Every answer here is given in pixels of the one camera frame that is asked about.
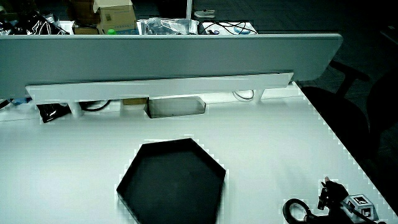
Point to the person's right hand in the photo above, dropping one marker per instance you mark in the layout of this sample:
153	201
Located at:
334	192

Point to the black tape roll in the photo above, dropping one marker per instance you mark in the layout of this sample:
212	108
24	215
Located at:
286	212

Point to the white desk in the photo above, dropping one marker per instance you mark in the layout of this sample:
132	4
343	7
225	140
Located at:
267	146

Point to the blue tape roll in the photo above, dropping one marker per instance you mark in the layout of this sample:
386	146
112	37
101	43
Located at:
242	30

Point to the white desk shelf riser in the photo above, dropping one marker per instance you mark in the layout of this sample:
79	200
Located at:
155	86

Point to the grey desk partition panel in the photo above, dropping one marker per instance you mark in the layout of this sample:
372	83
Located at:
155	57

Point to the black office chair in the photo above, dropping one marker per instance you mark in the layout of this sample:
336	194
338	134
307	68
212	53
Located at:
339	115

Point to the black hexagonal tray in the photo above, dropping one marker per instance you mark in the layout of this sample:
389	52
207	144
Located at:
174	183

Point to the clear plastic box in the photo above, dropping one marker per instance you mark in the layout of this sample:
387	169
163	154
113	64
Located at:
176	107

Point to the small brown cardboard box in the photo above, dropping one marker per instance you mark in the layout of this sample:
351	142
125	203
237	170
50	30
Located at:
134	101

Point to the white shoe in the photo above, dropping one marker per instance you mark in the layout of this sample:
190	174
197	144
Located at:
205	13

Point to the white pole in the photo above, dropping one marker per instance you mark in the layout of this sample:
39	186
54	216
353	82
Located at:
189	9

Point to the clear plastic bag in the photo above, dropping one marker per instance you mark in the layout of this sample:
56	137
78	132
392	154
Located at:
168	26

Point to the green bottle cap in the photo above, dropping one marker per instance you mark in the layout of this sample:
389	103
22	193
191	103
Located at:
111	31

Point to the large light cardboard box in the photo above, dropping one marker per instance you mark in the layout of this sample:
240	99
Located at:
117	15

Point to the black plastic bag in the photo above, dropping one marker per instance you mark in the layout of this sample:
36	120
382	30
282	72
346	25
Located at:
51	112

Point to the flat brown cardboard box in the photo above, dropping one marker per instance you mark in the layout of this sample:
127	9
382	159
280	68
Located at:
85	30

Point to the dark brown cardboard box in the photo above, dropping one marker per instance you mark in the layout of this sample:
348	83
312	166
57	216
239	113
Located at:
82	11

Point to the black bag with white stripes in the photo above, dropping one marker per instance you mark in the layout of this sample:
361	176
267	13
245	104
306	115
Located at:
37	25

